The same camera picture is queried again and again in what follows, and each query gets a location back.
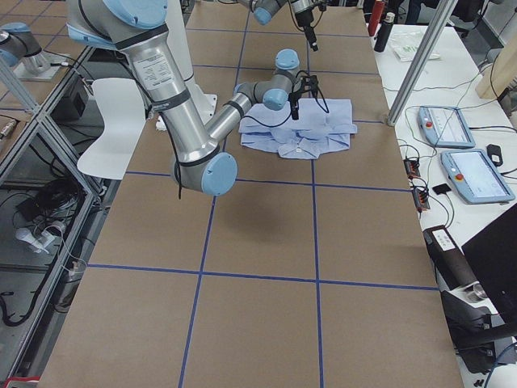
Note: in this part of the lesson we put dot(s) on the small black device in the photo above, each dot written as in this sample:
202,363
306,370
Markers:
495,154

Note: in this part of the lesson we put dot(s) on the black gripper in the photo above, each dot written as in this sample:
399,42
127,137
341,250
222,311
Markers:
294,101
304,18

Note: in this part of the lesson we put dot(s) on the white plastic bag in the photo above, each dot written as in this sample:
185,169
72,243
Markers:
405,44

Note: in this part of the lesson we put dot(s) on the red bottle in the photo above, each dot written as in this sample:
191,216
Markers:
377,11

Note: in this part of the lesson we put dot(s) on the black square pad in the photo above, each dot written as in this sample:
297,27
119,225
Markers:
442,189

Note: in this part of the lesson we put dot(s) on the white plastic chair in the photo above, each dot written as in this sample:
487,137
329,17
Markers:
122,108

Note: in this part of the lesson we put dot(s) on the teach pendant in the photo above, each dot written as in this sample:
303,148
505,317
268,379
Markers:
475,177
445,127

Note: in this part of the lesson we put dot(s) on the blue striped button shirt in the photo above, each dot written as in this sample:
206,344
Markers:
324,126

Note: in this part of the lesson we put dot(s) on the far teach pendant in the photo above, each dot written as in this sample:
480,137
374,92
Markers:
445,127

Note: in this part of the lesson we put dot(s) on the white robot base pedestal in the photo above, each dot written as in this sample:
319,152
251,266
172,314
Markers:
177,43

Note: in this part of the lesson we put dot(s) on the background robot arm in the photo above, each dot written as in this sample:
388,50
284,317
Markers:
22,52

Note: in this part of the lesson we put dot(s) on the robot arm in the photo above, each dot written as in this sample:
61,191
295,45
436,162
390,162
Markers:
265,10
138,30

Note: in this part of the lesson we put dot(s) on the black box with label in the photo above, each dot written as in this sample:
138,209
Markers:
451,268

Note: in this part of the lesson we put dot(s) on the aluminium frame post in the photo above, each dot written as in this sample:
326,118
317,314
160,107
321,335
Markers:
429,40

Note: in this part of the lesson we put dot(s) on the black monitor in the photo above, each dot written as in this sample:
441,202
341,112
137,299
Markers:
491,254

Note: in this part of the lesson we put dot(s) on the near teach pendant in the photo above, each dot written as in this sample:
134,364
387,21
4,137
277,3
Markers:
475,177

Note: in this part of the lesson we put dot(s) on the black bottle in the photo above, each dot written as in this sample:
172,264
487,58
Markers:
385,29

